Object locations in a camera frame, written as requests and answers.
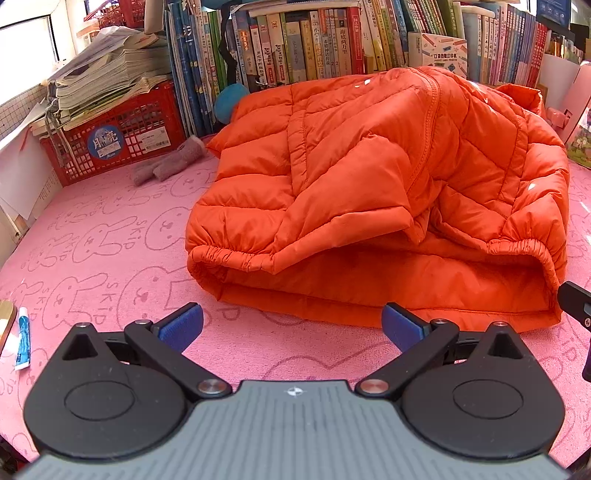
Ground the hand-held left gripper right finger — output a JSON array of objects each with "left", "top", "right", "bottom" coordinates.
[{"left": 355, "top": 302, "right": 532, "bottom": 398}]

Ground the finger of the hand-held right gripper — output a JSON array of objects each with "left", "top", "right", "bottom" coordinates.
[{"left": 558, "top": 281, "right": 591, "bottom": 330}]

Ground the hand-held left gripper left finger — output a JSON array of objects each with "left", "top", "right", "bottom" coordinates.
[{"left": 59, "top": 302, "right": 232, "bottom": 401}]

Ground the orange puffer jacket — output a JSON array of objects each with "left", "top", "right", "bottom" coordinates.
[{"left": 185, "top": 66, "right": 571, "bottom": 332}]

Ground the pink bunny print blanket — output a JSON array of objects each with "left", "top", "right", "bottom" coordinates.
[{"left": 0, "top": 134, "right": 591, "bottom": 467}]

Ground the mauve fuzzy sock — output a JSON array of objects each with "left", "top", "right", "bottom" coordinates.
[
  {"left": 154, "top": 137, "right": 206, "bottom": 182},
  {"left": 130, "top": 159, "right": 160, "bottom": 186}
]

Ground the blue and white tube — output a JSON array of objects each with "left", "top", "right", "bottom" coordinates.
[{"left": 14, "top": 308, "right": 31, "bottom": 371}]

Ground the light wooden object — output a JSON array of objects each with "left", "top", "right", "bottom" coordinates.
[{"left": 0, "top": 300, "right": 18, "bottom": 356}]

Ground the red plastic crate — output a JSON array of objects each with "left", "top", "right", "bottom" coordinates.
[{"left": 39, "top": 80, "right": 188, "bottom": 188}]

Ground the white cardboard sheet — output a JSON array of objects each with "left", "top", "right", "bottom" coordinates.
[{"left": 538, "top": 54, "right": 591, "bottom": 144}]

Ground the blue ball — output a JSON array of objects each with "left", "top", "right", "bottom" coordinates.
[{"left": 213, "top": 83, "right": 252, "bottom": 125}]

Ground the row of tall blue books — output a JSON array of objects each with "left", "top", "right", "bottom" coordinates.
[{"left": 166, "top": 2, "right": 222, "bottom": 137}]

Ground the row of pink spine books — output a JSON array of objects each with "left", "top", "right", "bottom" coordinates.
[{"left": 462, "top": 2, "right": 552, "bottom": 90}]

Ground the stack of magazines and papers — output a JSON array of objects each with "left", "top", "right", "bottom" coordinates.
[{"left": 30, "top": 25, "right": 174, "bottom": 137}]

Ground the white printed box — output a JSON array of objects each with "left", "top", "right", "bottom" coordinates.
[{"left": 409, "top": 31, "right": 468, "bottom": 80}]

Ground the dark blue box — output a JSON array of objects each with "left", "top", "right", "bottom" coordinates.
[{"left": 536, "top": 0, "right": 573, "bottom": 21}]

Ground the row of colourful children's books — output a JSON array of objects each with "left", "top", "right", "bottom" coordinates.
[{"left": 217, "top": 0, "right": 467, "bottom": 93}]

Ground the black strap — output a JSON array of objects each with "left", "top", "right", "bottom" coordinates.
[{"left": 218, "top": 0, "right": 252, "bottom": 90}]

